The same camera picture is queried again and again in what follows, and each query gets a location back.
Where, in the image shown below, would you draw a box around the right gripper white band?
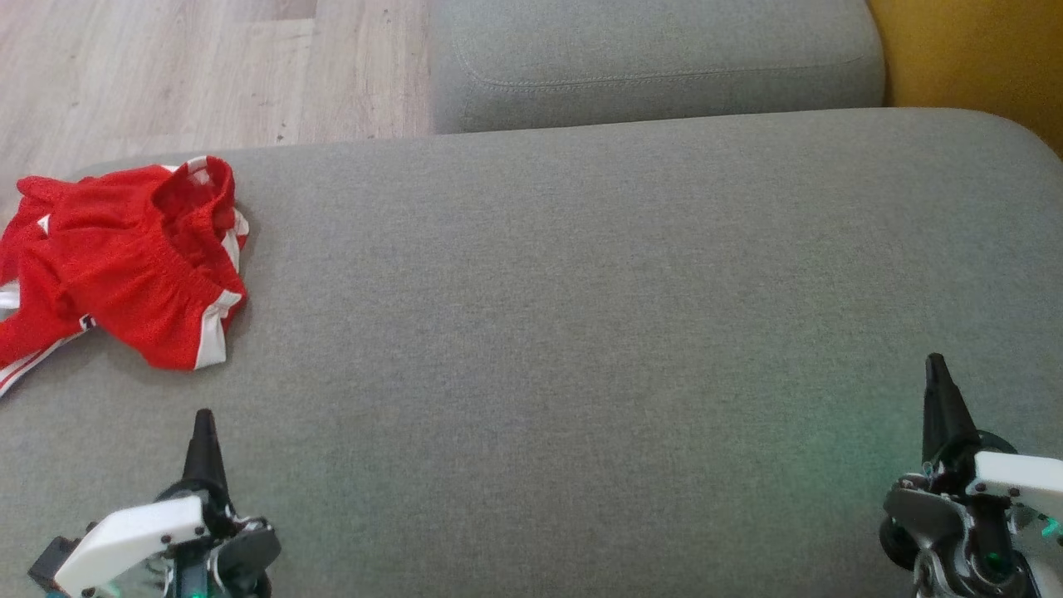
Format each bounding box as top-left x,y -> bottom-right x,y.
880,353 -> 1063,598

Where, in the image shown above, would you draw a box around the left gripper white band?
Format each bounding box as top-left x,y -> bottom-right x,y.
51,409 -> 282,598

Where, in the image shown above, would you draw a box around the red shorts white stripes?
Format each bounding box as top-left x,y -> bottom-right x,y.
17,155 -> 250,371

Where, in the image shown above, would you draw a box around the mustard yellow furniture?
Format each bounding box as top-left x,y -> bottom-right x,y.
868,0 -> 1063,159

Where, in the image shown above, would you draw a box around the large grey sofa seat cushion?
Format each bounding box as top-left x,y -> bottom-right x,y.
0,108 -> 1063,598

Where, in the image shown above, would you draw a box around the grey sofa cushion with seam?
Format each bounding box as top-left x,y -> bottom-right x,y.
428,0 -> 886,135

